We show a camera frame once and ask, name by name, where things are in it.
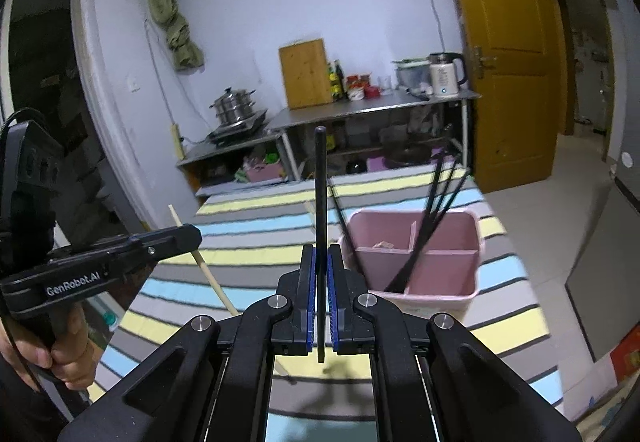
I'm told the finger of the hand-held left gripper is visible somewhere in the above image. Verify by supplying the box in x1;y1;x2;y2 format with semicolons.
120;223;204;288

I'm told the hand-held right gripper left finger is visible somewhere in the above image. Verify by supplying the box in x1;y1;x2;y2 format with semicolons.
57;244;318;442

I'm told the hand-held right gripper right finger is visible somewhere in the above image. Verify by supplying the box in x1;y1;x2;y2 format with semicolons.
327;244;583;442

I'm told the wooden chopstick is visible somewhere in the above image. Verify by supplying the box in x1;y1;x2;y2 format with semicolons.
167;204;290;377

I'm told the pink plastic utensil holder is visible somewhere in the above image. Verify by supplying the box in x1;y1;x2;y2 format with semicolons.
337;208;487;326

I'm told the person's left hand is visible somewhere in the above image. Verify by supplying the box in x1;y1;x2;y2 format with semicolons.
0;306;99;391

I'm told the striped tablecloth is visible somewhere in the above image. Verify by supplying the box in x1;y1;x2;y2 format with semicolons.
87;169;551;442

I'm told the low stainless steel stand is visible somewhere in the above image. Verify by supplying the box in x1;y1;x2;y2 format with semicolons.
174;129;289;196

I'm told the pink plastic basket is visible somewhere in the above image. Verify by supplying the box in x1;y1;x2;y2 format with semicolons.
243;161;289;183

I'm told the black induction cooker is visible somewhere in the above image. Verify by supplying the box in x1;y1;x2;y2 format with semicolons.
205;109;270;146

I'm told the stainless steel steamer pot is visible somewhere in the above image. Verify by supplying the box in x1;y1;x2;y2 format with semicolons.
208;87;257;126

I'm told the black wok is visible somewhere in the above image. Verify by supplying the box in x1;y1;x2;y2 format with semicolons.
379;144;436;168

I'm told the tall stainless steel table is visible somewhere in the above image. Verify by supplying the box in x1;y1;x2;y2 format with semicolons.
264;89;482;183

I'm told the green hanging curtain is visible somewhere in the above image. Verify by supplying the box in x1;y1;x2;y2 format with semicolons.
142;0;205;72

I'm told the wooden cutting board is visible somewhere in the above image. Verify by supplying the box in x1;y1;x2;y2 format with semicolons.
278;37;335;111

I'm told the clear plastic lidded container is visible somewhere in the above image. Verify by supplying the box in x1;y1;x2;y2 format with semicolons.
394;57;434;93

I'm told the white electric kettle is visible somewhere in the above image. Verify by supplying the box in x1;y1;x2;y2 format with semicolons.
428;51;470;98

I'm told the grey flat panel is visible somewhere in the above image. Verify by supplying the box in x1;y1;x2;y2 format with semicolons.
564;181;640;364

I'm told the red cardboard box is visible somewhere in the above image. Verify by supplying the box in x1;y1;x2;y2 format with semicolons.
609;326;640;384

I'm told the yellow wooden door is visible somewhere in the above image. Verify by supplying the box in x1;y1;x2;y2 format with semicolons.
433;0;559;194

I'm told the black cable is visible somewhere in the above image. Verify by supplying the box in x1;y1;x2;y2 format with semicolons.
0;314;76;423

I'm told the brass door handle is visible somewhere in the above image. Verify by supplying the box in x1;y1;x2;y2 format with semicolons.
467;46;499;79

